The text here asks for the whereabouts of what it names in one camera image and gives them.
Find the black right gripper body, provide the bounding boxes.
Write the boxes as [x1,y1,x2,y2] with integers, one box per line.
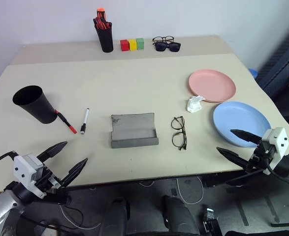
[245,144,274,173]

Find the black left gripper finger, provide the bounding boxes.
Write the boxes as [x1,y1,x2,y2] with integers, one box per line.
[37,141,68,163]
[60,157,89,188]

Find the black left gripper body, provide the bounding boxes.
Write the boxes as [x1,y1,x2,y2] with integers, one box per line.
[34,167,67,195]

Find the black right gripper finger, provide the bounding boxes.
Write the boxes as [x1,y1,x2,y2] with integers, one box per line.
[216,147,250,172]
[230,129,263,146]

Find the blue plate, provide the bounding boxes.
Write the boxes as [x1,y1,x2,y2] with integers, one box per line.
[212,101,272,148]

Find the red marker pen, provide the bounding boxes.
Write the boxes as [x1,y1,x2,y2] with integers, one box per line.
[55,110,77,135]

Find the white marker with black cap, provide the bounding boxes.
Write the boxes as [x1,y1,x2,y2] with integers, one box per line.
[80,107,91,135]

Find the large black plastic cup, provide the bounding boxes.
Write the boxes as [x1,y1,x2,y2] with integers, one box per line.
[12,85,59,125]

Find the tortoiseshell round glasses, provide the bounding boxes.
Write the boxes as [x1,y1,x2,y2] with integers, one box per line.
[171,116,188,151]

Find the grey glasses case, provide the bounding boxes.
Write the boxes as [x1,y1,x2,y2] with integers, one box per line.
[110,112,160,149]

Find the dark rounded shape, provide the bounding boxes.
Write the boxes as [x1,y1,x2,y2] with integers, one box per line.
[100,197,130,236]
[161,195,200,236]

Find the crumpled white tissue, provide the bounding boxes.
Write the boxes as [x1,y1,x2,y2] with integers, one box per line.
[186,95,205,114]

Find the pink plate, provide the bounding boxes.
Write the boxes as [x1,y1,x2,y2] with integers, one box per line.
[189,69,237,103]

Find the black metal clamp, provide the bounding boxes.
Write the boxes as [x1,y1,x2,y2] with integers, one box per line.
[202,207,222,236]

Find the dark perforated partition panel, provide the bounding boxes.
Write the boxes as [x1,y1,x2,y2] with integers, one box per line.
[254,21,289,99]

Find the black sunglasses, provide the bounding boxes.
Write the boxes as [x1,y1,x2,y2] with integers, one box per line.
[154,42,182,53]

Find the tall black pen holder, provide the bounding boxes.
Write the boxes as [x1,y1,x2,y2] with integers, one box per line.
[95,21,114,53]

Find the dark framed clear glasses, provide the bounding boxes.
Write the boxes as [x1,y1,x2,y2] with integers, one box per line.
[152,35,175,45]

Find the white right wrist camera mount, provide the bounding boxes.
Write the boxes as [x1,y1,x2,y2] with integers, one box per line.
[261,127,289,176]

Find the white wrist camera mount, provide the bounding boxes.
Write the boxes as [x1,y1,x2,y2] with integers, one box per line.
[13,153,48,199]
[261,127,289,176]

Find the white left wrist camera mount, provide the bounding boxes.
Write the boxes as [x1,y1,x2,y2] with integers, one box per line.
[13,153,48,199]

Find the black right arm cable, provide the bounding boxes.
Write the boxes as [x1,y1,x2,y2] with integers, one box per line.
[267,163,289,187]

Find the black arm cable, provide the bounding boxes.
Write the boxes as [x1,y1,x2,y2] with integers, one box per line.
[0,151,20,173]
[267,163,289,187]

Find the thin white floor cable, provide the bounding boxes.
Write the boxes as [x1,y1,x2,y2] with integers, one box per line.
[59,203,102,231]

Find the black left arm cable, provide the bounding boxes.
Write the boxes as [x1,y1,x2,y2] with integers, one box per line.
[0,151,20,173]

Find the white floor cable loop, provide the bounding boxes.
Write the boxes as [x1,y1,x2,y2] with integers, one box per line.
[175,176,204,205]

